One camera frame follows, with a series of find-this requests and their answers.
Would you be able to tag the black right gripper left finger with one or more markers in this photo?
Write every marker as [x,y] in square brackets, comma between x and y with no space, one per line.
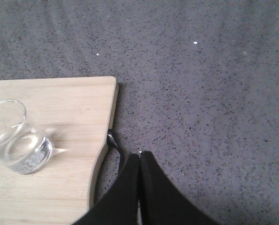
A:
[119,206]

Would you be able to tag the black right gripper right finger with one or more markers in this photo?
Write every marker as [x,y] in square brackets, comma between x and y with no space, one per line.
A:
[161,202]

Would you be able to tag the clear glass measuring beaker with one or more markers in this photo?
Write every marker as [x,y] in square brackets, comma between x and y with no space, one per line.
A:
[23,148]

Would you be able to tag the light wooden cutting board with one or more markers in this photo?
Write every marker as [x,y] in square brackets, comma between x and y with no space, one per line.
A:
[76,113]

